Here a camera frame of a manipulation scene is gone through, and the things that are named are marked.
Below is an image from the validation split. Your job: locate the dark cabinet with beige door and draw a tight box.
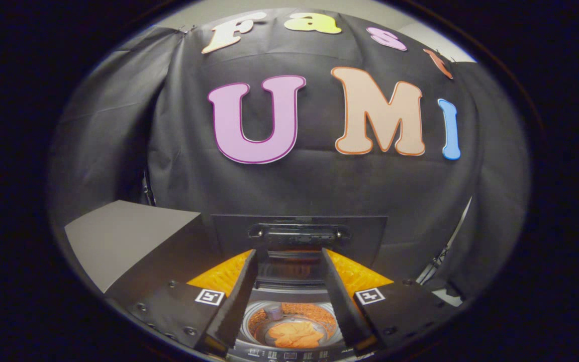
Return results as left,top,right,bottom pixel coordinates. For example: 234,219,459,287
64,200,220,297

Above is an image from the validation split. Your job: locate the orange cloth garment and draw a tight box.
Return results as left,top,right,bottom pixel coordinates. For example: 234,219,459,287
268,321,325,349

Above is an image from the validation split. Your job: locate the black backdrop cloth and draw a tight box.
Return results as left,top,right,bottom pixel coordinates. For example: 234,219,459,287
48,8,530,302

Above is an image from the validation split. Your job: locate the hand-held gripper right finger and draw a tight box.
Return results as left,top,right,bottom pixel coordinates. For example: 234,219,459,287
321,247,463,355

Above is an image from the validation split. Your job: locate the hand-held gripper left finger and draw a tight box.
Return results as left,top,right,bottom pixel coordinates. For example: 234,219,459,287
105,249,259,358

